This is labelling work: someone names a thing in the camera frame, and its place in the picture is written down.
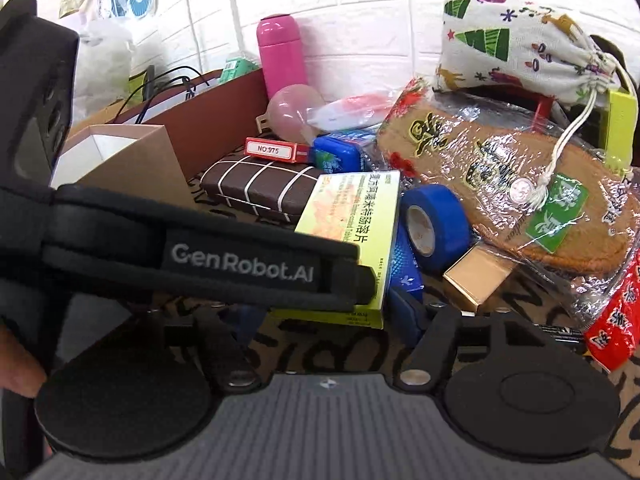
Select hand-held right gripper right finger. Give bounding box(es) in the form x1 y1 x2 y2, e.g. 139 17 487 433
389 285 546 392

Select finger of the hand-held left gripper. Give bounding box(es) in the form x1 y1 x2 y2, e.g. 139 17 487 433
321 239 377 311

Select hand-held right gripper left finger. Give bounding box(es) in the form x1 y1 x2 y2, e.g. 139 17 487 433
125 305 267 393

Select yellow-green medicine box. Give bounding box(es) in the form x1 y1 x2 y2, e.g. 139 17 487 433
269 170 402 331

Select brown cardboard box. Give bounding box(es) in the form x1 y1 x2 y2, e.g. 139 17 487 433
49 124 202 211

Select person's left hand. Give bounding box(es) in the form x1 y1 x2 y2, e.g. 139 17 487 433
0 324 49 397

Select blue foil packet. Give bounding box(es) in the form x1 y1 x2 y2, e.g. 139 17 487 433
384 229 427 292

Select small gold box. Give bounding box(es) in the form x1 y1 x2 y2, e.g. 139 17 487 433
442 244 517 314

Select blue tape roll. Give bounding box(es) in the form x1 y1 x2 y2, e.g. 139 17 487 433
400 184 474 277

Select letter-print brown mat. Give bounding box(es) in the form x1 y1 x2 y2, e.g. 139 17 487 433
150 180 640 463

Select blue floss box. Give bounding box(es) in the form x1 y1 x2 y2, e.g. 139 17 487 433
313 129 377 174

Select brown striped case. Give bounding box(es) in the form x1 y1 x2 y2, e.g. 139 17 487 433
199 154 327 224

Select red label case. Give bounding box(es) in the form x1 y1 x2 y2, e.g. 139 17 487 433
244 136 314 164

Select maroon cardboard box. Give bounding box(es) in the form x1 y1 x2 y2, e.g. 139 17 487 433
112 66 267 182

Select black pen blue label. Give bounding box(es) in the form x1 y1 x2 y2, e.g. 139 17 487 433
539 323 587 344

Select brown insole in plastic wrap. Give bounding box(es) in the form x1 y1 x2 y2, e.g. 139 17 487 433
374 76 640 283

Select pink item in clear packet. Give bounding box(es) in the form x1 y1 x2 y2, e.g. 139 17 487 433
306 89 402 132

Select pink round bulb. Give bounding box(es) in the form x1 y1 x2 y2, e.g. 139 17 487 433
256 83 327 144

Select white plastic bag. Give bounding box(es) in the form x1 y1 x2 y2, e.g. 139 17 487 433
74 19 137 112

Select red snack packet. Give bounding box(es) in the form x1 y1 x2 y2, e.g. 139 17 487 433
581 254 640 374

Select green carton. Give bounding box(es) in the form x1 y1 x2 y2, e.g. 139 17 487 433
216 56 262 84

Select pink thermos bottle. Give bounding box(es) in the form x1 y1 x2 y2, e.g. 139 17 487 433
256 14 309 102

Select yellow-green slim box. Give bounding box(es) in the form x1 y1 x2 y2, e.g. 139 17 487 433
601 86 639 177

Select black cables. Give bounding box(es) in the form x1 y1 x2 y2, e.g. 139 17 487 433
114 64 212 127

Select printed drawstring pouch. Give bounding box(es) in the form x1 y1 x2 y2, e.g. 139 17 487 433
433 0 639 209

